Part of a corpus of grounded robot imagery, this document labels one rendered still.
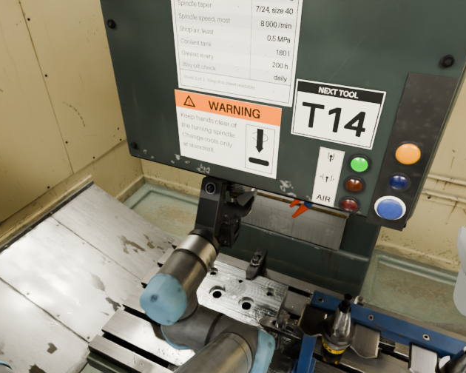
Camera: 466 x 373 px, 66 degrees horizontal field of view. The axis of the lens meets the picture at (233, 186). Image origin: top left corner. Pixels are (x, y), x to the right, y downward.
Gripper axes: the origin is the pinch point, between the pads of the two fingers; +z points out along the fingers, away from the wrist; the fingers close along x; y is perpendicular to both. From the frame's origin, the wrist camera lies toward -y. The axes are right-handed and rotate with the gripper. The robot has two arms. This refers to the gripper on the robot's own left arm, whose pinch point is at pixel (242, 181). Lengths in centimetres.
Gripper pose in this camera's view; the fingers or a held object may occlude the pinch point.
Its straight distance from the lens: 81.8
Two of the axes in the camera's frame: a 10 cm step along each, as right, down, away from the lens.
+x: 9.1, 2.5, -3.4
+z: 4.2, -5.6, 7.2
